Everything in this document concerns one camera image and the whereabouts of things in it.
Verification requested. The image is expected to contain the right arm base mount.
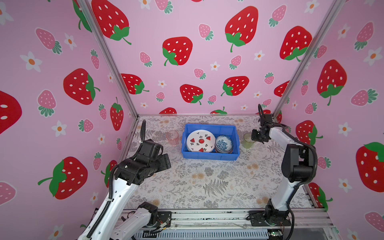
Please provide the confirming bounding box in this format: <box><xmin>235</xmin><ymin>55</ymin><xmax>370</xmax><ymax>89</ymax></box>
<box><xmin>246</xmin><ymin>211</ymin><xmax>292</xmax><ymax>227</ymax></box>

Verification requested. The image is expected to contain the aluminium front rail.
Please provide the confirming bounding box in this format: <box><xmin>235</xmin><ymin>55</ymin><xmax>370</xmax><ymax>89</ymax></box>
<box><xmin>170</xmin><ymin>209</ymin><xmax>335</xmax><ymax>229</ymax></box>

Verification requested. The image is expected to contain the pink translucent cup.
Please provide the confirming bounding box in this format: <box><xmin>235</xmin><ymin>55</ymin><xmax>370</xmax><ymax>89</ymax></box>
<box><xmin>166</xmin><ymin>130</ymin><xmax>179</xmax><ymax>146</ymax></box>

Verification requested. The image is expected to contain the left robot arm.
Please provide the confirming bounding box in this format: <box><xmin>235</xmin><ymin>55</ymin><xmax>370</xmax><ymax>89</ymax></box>
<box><xmin>79</xmin><ymin>140</ymin><xmax>171</xmax><ymax>240</ymax></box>

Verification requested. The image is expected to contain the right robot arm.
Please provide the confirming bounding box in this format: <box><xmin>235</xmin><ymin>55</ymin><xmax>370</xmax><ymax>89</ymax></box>
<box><xmin>249</xmin><ymin>112</ymin><xmax>318</xmax><ymax>226</ymax></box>

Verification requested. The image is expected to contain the blue floral bowl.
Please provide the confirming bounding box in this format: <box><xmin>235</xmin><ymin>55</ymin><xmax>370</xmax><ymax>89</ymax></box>
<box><xmin>215</xmin><ymin>135</ymin><xmax>234</xmax><ymax>154</ymax></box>

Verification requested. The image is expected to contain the green translucent cup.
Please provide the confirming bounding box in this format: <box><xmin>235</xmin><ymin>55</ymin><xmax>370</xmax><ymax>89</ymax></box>
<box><xmin>243</xmin><ymin>133</ymin><xmax>256</xmax><ymax>149</ymax></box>

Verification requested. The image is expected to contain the blue plastic bin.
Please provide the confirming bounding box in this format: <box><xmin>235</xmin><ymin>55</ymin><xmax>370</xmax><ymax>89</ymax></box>
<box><xmin>181</xmin><ymin>124</ymin><xmax>240</xmax><ymax>161</ymax></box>

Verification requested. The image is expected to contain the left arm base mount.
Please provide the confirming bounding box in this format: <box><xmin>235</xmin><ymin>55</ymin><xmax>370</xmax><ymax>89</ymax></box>
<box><xmin>130</xmin><ymin>210</ymin><xmax>173</xmax><ymax>229</ymax></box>

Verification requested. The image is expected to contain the white watermelon plate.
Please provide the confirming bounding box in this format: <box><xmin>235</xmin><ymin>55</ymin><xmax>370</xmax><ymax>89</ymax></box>
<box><xmin>186</xmin><ymin>130</ymin><xmax>216</xmax><ymax>153</ymax></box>

